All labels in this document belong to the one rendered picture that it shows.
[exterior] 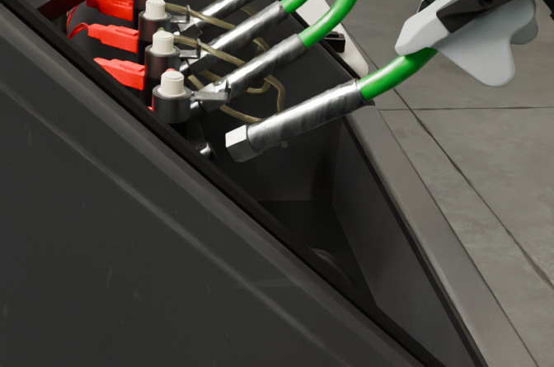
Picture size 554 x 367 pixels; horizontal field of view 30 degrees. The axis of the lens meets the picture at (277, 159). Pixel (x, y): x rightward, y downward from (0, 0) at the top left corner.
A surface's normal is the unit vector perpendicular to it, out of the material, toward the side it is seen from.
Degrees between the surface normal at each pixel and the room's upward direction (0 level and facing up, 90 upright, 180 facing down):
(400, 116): 0
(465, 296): 0
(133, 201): 90
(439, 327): 90
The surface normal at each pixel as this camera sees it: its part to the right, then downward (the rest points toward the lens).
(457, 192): 0.09, -0.89
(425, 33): -0.60, 0.66
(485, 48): -0.41, 0.55
